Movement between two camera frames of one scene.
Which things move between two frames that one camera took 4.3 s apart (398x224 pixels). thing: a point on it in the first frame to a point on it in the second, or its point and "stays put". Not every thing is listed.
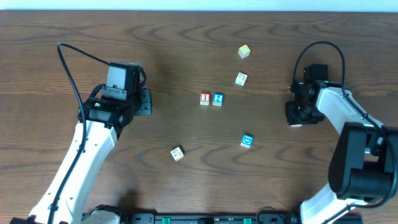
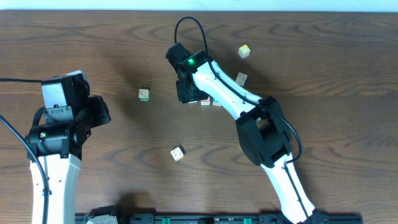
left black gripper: (146, 101) to (100, 111)
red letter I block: (205, 98) stays put
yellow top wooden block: (244, 51) stays put
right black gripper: (292, 113) to (187, 93)
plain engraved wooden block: (241, 78) stays put
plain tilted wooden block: (177, 154) stays put
